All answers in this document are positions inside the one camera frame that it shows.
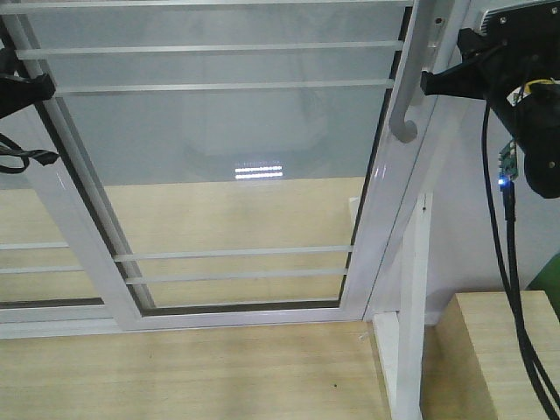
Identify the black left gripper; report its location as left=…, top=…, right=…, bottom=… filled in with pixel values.
left=0, top=47, right=56, bottom=118

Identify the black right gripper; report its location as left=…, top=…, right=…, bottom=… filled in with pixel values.
left=420, top=28, right=559, bottom=144

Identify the grey metal door handle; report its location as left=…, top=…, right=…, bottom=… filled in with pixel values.
left=388, top=0, right=436, bottom=144

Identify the white sliding glass door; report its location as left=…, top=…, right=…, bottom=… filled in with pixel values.
left=0, top=0, right=460, bottom=332

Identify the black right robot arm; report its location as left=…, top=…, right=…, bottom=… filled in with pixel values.
left=420, top=22, right=559, bottom=199

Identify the white fixed glass door panel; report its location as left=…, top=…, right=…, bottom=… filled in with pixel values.
left=0, top=104, right=115, bottom=325

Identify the green circuit board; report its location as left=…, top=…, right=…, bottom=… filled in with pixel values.
left=498, top=140, right=519, bottom=187

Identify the green object at right edge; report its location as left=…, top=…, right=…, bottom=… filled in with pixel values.
left=527, top=254, right=560, bottom=318

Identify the light wooden step box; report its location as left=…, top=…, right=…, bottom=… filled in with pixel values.
left=436, top=292, right=547, bottom=419

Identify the light wooden platform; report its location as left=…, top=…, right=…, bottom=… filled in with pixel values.
left=1, top=177, right=389, bottom=419

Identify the white door frame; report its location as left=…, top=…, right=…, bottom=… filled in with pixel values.
left=0, top=0, right=495, bottom=340

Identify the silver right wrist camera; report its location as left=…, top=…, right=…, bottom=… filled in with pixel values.
left=473, top=1, right=559, bottom=36

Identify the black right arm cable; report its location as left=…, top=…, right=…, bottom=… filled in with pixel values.
left=480, top=87, right=560, bottom=420

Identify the white triangular support bracket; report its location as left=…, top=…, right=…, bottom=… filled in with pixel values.
left=373, top=192, right=433, bottom=419

